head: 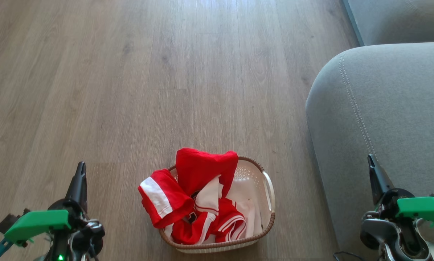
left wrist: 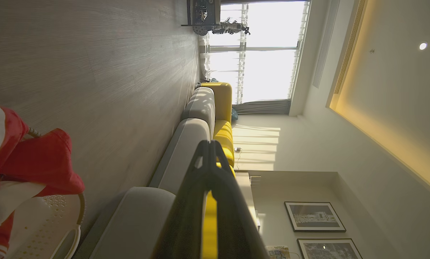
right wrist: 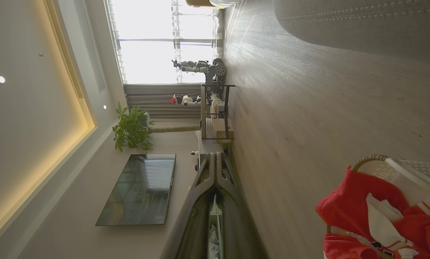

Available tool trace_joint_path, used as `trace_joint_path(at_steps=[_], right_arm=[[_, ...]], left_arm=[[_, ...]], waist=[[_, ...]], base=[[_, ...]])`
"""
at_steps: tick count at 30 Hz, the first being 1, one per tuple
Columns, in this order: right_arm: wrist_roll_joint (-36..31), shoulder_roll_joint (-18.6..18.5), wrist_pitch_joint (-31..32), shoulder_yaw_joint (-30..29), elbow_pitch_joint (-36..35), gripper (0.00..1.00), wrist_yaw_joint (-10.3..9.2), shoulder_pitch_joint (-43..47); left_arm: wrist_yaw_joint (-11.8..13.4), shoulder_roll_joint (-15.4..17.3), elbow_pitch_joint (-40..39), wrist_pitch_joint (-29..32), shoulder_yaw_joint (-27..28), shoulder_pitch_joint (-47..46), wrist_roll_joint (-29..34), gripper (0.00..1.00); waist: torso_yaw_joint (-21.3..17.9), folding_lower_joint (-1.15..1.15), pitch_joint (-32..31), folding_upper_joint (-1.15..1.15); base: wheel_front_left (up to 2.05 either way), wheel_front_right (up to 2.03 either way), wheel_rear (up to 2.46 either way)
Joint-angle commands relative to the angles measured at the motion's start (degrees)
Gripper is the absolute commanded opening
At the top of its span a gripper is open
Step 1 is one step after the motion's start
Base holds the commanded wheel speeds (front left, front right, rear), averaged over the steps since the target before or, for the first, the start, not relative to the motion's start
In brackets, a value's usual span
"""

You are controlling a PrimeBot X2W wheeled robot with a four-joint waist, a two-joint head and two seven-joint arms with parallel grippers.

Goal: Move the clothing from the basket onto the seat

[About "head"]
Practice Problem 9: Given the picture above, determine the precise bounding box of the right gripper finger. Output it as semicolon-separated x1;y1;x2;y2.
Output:
368;154;396;206

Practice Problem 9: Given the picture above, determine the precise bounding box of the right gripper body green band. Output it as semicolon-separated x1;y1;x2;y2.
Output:
373;188;434;231

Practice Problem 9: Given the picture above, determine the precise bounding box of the white perforated laundry basket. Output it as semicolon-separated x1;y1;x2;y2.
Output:
158;156;276;253

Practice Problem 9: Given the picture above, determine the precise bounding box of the red and white jersey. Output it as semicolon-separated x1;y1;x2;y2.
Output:
138;148;239;229

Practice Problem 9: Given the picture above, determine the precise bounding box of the white garment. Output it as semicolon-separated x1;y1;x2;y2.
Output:
217;177;264;240

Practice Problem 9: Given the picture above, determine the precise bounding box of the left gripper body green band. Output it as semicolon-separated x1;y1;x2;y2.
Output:
5;199;89;248

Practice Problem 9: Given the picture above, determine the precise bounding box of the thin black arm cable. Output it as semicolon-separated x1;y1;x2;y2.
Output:
333;251;366;261

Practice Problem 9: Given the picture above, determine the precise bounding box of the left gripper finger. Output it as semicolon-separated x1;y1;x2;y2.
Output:
65;162;88;213

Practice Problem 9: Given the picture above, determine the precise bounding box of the grey fabric sofa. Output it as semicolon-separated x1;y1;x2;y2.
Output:
306;0;434;261

